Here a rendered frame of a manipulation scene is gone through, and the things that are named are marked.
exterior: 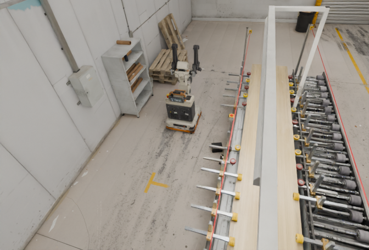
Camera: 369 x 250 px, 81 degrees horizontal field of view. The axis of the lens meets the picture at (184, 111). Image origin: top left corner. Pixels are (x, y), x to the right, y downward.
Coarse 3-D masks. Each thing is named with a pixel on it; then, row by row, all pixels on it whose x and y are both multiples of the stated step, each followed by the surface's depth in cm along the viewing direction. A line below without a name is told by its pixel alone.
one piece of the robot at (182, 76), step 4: (176, 72) 416; (180, 72) 414; (184, 72) 411; (188, 72) 412; (176, 76) 421; (180, 76) 419; (184, 76) 416; (188, 76) 417; (180, 80) 423; (184, 80) 421; (180, 84) 436; (184, 84) 433; (188, 84) 440; (180, 88) 444; (184, 88) 441; (188, 88) 439; (188, 92) 444
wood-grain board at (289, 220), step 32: (256, 64) 475; (256, 96) 393; (288, 96) 386; (256, 128) 336; (288, 128) 330; (288, 160) 288; (256, 192) 259; (288, 192) 256; (256, 224) 233; (288, 224) 230
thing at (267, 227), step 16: (272, 16) 255; (272, 32) 222; (320, 32) 283; (272, 48) 197; (272, 64) 177; (272, 80) 160; (304, 80) 332; (272, 96) 147; (272, 112) 135; (272, 128) 125; (272, 144) 117; (272, 160) 109; (272, 176) 103; (272, 192) 97; (272, 208) 92; (272, 224) 87; (272, 240) 83
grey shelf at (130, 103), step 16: (112, 48) 442; (128, 48) 436; (112, 64) 425; (128, 64) 448; (144, 64) 515; (112, 80) 454; (144, 80) 534; (128, 96) 472; (144, 96) 549; (128, 112) 508
